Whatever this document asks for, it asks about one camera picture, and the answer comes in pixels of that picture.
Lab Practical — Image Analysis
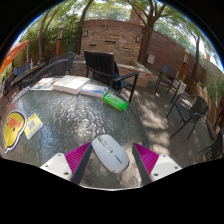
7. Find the white number plate sign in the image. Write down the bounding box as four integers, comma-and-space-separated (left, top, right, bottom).
9, 85, 32, 103

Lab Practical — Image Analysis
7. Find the large forked tree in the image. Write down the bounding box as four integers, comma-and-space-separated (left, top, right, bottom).
126, 0, 174, 66

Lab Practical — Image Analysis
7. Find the dark metal patio chair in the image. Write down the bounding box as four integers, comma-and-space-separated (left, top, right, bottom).
196, 131, 224, 161

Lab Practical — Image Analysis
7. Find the yellow code card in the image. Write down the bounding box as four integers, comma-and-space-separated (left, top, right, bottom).
23, 112, 44, 140

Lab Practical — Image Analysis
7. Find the black slatted wooden chair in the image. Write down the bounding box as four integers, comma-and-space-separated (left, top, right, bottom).
83, 50, 140, 104

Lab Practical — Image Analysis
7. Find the large white flat box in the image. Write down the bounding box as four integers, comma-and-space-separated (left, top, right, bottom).
52, 75, 91, 96

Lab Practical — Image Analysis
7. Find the dark slatted metal chair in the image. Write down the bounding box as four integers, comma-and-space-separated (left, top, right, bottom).
153, 63, 183, 104

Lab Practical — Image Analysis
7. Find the green wipes packet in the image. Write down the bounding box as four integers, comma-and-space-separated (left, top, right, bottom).
102, 92, 129, 112

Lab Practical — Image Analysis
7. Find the grey wall utility box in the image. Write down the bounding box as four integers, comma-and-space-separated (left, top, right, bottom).
146, 54, 156, 65

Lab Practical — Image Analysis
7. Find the thin leaning tree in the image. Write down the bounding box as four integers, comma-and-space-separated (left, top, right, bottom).
76, 0, 94, 56

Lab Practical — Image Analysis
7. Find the white and blue box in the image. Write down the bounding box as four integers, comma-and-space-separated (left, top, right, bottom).
80, 83, 109, 98

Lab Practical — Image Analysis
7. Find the orange lamp post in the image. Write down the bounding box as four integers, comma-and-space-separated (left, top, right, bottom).
178, 49, 191, 81
55, 23, 66, 58

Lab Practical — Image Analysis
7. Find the dark wicker armchair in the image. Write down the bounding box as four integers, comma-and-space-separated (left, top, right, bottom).
49, 51, 77, 76
21, 59, 69, 89

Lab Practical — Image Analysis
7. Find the yellow bird-shaped mouse pad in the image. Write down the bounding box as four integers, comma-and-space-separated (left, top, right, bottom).
2, 110, 28, 154

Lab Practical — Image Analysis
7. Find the orange patio umbrella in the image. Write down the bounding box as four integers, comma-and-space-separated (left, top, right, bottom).
0, 40, 30, 75

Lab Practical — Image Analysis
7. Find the dark mesh metal chair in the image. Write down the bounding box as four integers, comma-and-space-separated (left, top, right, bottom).
165, 93, 210, 140

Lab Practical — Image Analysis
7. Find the dark round patio table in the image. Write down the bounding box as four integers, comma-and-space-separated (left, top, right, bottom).
9, 61, 48, 88

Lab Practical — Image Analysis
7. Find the blue patio chair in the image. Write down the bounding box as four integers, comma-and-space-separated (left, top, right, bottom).
13, 62, 32, 77

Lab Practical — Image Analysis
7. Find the colourful printed leaflet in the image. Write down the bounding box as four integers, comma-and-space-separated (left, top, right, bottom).
29, 77, 61, 92

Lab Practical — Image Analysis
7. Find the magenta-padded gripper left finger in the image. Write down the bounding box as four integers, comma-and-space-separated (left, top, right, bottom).
39, 141, 93, 185

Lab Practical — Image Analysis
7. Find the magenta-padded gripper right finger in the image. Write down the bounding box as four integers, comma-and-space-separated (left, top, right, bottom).
131, 142, 184, 186

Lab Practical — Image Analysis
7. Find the white wireless computer mouse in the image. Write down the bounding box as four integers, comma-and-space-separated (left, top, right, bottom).
90, 133, 131, 174

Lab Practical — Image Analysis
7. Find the low stone ledge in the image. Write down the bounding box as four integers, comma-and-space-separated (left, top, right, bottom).
71, 59, 154, 88

